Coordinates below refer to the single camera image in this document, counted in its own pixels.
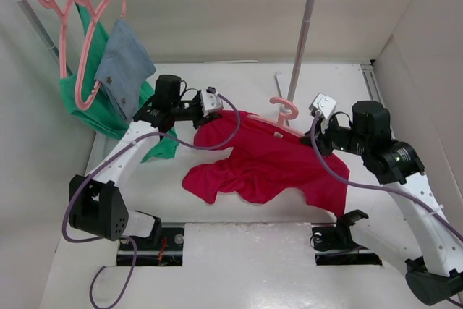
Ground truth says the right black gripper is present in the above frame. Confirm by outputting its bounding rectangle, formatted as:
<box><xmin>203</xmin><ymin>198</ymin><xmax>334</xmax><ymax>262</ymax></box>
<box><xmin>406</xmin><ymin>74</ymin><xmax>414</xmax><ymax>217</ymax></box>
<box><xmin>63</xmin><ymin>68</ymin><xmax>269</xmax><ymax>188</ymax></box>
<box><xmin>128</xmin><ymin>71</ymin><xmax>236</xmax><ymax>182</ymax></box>
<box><xmin>302</xmin><ymin>111</ymin><xmax>370</xmax><ymax>157</ymax></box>

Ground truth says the pink plastic hanger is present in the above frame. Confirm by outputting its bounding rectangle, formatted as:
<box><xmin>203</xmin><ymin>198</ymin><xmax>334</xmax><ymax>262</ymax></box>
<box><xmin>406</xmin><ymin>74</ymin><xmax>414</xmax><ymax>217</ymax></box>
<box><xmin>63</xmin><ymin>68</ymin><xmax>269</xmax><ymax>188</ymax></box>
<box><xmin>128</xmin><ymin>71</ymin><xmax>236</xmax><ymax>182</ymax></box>
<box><xmin>247</xmin><ymin>96</ymin><xmax>304</xmax><ymax>138</ymax></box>

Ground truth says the red t shirt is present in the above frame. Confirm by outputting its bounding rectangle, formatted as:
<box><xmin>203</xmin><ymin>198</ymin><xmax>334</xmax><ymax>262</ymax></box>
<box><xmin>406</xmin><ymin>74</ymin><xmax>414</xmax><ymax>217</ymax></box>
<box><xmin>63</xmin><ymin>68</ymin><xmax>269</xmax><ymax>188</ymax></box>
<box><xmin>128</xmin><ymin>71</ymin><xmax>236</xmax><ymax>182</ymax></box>
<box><xmin>182</xmin><ymin>110</ymin><xmax>347</xmax><ymax>217</ymax></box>

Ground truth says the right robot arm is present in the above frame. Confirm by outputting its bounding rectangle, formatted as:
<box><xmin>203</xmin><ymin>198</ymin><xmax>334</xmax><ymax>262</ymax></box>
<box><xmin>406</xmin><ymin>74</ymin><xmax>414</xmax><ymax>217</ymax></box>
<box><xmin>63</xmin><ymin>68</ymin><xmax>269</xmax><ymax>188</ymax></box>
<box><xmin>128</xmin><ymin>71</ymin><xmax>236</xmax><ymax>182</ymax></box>
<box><xmin>301</xmin><ymin>93</ymin><xmax>462</xmax><ymax>306</ymax></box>

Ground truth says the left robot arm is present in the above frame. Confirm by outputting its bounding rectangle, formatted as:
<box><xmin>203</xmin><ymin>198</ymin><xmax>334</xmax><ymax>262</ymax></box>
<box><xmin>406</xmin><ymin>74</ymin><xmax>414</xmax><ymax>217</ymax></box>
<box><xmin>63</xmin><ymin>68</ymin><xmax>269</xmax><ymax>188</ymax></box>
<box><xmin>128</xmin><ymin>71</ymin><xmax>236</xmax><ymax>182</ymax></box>
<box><xmin>62</xmin><ymin>75</ymin><xmax>223</xmax><ymax>249</ymax></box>

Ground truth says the pink hanger with denim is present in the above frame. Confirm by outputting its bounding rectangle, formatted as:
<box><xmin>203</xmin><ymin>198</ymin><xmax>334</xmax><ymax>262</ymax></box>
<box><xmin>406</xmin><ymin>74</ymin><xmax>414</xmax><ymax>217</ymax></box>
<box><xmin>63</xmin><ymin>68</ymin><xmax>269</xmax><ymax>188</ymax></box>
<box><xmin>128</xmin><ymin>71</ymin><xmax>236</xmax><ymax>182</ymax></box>
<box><xmin>67</xmin><ymin>0</ymin><xmax>128</xmax><ymax>111</ymax></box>

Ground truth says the green t shirt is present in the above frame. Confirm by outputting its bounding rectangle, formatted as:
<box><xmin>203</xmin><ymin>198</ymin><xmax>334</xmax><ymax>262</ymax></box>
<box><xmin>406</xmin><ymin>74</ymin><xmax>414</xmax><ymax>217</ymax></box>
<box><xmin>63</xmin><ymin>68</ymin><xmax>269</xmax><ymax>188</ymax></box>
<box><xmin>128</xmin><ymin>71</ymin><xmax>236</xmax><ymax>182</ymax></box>
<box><xmin>59</xmin><ymin>23</ymin><xmax>178</xmax><ymax>162</ymax></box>

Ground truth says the pink hanger with green shirt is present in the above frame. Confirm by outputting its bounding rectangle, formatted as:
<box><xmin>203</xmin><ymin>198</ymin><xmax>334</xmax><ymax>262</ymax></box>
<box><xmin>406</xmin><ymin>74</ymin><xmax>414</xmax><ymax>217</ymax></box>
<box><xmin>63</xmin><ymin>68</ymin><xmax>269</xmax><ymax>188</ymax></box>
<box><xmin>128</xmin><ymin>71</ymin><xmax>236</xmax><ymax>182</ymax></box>
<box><xmin>28</xmin><ymin>0</ymin><xmax>101</xmax><ymax>82</ymax></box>

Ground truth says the blue denim garment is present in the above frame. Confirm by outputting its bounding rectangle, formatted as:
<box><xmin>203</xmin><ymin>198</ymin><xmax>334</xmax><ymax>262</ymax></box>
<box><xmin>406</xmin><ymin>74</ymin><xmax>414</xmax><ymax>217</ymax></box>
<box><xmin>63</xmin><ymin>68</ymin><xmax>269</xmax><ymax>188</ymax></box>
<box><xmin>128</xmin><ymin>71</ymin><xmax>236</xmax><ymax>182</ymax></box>
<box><xmin>95</xmin><ymin>17</ymin><xmax>156</xmax><ymax>123</ymax></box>

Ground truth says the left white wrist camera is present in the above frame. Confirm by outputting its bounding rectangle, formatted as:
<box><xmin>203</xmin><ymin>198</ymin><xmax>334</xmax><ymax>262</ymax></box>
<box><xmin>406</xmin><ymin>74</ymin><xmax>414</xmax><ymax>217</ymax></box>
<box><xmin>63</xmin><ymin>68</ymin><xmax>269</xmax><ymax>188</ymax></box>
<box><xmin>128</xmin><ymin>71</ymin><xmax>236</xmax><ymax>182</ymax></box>
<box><xmin>200</xmin><ymin>88</ymin><xmax>224</xmax><ymax>117</ymax></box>

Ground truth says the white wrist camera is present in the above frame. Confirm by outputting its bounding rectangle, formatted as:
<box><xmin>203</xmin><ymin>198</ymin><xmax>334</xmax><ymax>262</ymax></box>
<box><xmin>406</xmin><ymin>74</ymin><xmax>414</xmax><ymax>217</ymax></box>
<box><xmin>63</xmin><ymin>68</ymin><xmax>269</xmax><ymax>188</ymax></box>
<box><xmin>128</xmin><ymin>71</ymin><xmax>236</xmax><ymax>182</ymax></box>
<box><xmin>200</xmin><ymin>88</ymin><xmax>224</xmax><ymax>117</ymax></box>
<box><xmin>309</xmin><ymin>93</ymin><xmax>337</xmax><ymax>122</ymax></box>

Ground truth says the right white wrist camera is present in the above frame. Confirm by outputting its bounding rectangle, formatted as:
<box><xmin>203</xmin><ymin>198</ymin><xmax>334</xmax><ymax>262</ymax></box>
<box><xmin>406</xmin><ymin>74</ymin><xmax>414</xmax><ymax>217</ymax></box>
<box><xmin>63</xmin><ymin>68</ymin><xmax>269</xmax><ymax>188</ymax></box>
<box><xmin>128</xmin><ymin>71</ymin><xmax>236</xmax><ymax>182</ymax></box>
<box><xmin>309</xmin><ymin>93</ymin><xmax>337</xmax><ymax>122</ymax></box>

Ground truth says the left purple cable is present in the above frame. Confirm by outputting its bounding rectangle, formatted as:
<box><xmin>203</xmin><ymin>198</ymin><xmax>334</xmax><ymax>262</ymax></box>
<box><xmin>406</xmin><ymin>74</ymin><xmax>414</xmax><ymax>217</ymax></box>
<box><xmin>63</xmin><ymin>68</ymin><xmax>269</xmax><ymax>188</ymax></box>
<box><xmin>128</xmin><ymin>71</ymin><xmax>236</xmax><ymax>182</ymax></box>
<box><xmin>62</xmin><ymin>93</ymin><xmax>241</xmax><ymax>307</ymax></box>

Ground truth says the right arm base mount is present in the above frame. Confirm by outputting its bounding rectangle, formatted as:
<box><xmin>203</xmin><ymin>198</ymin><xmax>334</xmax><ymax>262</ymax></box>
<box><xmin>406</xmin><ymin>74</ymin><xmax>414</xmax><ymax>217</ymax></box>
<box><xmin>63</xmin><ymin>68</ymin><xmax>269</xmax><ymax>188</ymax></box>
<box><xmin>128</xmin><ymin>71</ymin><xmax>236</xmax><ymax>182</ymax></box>
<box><xmin>310</xmin><ymin>209</ymin><xmax>383</xmax><ymax>266</ymax></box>

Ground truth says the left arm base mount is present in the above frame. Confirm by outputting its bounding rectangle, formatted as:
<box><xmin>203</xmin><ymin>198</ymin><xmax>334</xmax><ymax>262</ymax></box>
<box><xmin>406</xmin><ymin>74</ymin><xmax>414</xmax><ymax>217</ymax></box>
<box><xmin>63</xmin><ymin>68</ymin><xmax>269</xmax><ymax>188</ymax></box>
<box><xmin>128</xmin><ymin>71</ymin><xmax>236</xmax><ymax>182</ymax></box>
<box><xmin>127</xmin><ymin>211</ymin><xmax>185</xmax><ymax>267</ymax></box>

